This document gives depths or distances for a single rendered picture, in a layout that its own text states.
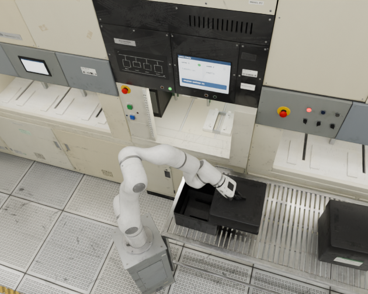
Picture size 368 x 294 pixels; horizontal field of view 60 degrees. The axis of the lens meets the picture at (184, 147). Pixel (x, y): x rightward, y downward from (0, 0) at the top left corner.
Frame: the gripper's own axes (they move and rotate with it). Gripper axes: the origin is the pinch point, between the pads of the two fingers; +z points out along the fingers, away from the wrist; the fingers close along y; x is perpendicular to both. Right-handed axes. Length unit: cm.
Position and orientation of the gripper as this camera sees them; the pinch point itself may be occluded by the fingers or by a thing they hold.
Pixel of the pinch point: (237, 195)
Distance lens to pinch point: 185.6
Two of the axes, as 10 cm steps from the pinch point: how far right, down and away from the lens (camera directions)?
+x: -6.4, 2.9, 7.1
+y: 2.9, -7.7, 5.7
